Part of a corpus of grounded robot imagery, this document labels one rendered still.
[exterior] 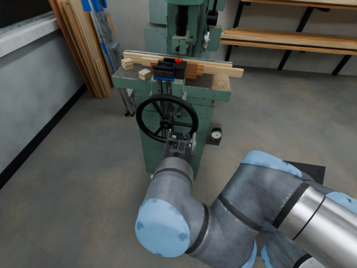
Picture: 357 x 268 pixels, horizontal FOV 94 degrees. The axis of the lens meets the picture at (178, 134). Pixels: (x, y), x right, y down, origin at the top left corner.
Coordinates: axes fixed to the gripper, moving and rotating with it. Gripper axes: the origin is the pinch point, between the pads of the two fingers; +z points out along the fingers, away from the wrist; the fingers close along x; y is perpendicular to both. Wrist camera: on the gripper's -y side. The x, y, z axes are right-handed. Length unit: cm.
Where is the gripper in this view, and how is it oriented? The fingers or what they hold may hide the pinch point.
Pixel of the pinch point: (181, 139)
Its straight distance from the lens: 59.2
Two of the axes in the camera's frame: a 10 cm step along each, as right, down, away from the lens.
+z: 1.2, -4.4, 8.9
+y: 1.0, -8.9, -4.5
